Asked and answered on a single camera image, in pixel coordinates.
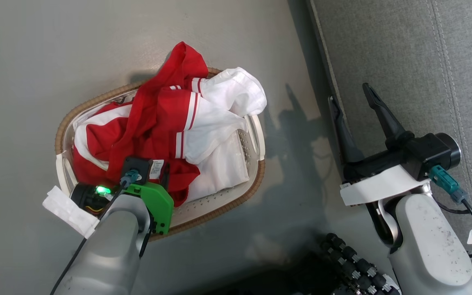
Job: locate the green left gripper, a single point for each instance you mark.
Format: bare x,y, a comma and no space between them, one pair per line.
160,205

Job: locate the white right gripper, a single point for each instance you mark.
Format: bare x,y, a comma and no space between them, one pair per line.
379,182

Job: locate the red and white garment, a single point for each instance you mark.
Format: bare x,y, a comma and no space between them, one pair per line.
154,123

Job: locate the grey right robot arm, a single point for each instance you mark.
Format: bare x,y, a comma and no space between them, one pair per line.
428,246

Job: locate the black ribbed robot base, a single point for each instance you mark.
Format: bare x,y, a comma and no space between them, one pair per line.
355,266

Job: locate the white laundry basket brown rim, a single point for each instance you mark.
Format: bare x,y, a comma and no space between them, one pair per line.
223,203

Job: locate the grey fabric sofa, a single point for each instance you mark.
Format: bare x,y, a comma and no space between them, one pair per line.
408,53

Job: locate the white crumpled tape wad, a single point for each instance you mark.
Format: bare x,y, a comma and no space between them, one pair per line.
70,211

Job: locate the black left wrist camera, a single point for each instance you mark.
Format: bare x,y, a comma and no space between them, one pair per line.
137,164

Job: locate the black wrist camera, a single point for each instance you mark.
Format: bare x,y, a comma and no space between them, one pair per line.
137,164
436,151

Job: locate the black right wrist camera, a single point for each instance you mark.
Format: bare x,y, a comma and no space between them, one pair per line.
436,151

